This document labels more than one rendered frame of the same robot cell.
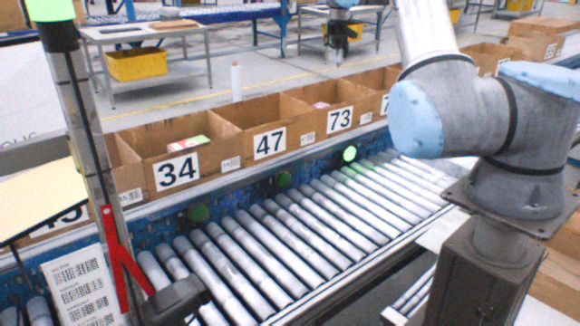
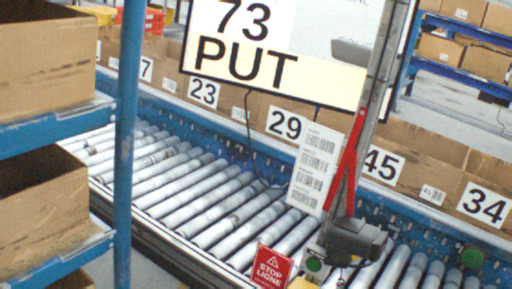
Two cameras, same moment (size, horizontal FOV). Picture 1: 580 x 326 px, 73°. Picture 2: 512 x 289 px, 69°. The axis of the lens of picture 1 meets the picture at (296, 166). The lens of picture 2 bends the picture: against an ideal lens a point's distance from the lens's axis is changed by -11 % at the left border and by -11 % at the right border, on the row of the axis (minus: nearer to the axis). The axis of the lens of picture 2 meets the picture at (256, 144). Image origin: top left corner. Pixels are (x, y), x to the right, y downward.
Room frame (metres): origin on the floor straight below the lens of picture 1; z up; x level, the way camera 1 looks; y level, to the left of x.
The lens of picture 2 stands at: (0.06, -0.30, 1.53)
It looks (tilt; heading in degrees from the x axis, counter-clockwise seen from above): 25 degrees down; 68
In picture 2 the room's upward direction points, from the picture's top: 11 degrees clockwise
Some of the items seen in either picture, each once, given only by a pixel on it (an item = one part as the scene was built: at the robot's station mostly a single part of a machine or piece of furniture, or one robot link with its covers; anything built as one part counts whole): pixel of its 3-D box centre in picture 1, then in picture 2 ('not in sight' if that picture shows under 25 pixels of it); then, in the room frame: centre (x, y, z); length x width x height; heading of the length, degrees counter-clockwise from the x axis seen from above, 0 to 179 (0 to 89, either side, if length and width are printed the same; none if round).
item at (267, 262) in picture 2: not in sight; (282, 276); (0.46, 0.35, 0.85); 0.16 x 0.01 x 0.13; 129
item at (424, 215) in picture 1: (381, 192); not in sight; (1.45, -0.38, 0.72); 0.52 x 0.05 x 0.05; 39
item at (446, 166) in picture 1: (431, 161); not in sight; (1.68, -0.66, 0.76); 0.46 x 0.01 x 0.09; 39
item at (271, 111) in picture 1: (264, 127); not in sight; (1.60, 0.15, 0.96); 0.39 x 0.29 x 0.17; 129
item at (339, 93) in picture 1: (328, 108); not in sight; (1.85, -0.15, 0.96); 0.39 x 0.29 x 0.17; 129
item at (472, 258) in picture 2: (199, 214); (472, 259); (1.15, 0.35, 0.81); 0.07 x 0.01 x 0.07; 129
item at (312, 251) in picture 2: not in sight; (315, 261); (0.50, 0.29, 0.95); 0.07 x 0.03 x 0.07; 129
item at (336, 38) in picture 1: (336, 33); not in sight; (1.78, -0.17, 1.34); 0.09 x 0.08 x 0.12; 132
